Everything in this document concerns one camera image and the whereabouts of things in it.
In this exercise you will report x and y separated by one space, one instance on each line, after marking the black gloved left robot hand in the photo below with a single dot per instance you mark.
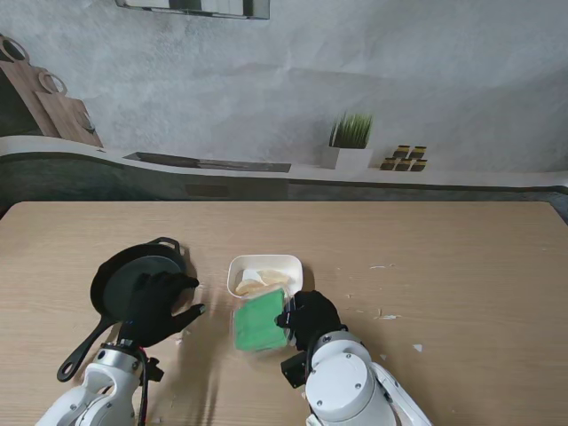
153 310

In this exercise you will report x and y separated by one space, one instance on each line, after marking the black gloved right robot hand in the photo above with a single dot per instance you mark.
317 317

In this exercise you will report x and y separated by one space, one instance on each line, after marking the white paper food container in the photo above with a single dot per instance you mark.
266 261

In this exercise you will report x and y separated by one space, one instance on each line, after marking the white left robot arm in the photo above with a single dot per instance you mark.
97 395

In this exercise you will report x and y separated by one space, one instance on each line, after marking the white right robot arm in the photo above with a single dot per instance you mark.
350 386

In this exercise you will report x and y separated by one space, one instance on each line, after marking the black cast iron skillet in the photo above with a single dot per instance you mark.
115 284

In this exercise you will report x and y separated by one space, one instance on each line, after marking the dark flat cooktop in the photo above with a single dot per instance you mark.
199 162

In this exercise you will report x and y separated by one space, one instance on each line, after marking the small brown spice jar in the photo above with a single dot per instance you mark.
388 164
418 152
403 165
418 165
404 152

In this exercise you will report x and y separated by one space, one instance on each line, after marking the potted grass plant white pot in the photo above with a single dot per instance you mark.
350 137

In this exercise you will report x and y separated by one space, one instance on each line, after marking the small wooden cutting board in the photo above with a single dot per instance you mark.
66 120

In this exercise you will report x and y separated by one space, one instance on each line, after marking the large wooden cutting board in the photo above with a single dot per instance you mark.
22 89

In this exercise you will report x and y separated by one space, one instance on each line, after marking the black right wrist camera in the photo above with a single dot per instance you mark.
294 370

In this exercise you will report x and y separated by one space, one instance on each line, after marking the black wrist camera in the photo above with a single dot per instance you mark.
294 370
154 369

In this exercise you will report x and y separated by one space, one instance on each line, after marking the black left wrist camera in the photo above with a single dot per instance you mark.
154 369

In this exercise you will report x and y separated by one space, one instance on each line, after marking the dark framed wall shelf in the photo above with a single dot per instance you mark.
191 6

